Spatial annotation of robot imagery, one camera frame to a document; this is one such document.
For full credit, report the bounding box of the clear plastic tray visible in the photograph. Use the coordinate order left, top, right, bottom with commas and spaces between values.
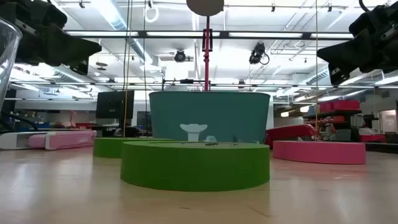
0, 17, 24, 110

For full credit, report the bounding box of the red stapler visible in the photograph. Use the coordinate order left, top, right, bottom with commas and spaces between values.
265, 123, 318, 147

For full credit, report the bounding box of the teal plastic bin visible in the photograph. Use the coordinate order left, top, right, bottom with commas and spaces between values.
148, 90, 272, 144

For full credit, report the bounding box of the pink tape roll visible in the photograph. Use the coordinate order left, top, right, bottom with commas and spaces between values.
272, 140, 367, 165

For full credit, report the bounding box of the green tape roll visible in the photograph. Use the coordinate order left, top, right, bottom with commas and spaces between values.
120, 140, 271, 192
93, 137, 175, 159

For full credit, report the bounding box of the black computer monitor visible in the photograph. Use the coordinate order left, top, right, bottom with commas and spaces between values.
95, 90, 135, 119

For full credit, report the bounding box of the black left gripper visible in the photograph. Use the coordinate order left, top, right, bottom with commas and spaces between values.
0, 0, 103, 76

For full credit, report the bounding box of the shelf with red bins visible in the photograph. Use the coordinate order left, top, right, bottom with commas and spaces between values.
303, 99, 363, 141

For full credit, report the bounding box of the pink stapler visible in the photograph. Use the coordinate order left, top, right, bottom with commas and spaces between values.
0, 129, 97, 151

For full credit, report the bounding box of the red box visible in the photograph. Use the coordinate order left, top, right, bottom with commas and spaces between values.
359, 134, 386, 143

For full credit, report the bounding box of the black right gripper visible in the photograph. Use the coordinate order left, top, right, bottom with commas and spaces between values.
317, 1, 398, 86

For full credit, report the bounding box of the thin hanging cord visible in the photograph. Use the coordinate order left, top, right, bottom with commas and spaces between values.
315, 0, 319, 139

